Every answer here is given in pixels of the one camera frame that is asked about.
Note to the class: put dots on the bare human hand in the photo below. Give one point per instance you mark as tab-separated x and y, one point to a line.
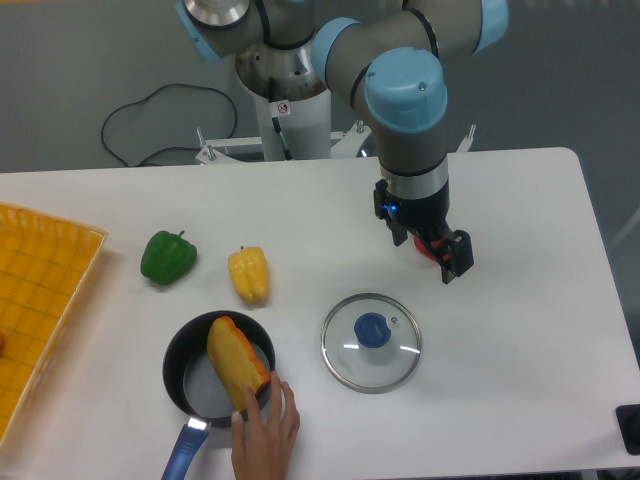
263	450

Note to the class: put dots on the black device at table edge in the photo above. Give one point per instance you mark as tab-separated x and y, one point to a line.
628	418

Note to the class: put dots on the yellow bell pepper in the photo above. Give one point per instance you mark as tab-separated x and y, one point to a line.
249	273

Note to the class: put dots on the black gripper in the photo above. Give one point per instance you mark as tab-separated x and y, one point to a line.
425	218

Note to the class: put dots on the red round object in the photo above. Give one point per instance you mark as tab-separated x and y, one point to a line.
424	248

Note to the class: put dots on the yellow woven basket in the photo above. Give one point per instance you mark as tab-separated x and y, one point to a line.
45	262

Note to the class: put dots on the green bell pepper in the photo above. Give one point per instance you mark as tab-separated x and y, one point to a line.
167	258

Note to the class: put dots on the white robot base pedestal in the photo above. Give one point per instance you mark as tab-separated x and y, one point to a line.
399	93

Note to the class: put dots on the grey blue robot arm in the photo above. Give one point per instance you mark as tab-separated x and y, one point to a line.
448	29

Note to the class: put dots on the black pot blue handle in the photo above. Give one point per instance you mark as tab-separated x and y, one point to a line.
194	387

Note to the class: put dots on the glass pot lid blue knob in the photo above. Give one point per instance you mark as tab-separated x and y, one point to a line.
370	343

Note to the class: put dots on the yellow bread loaf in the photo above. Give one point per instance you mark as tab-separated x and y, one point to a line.
235	361

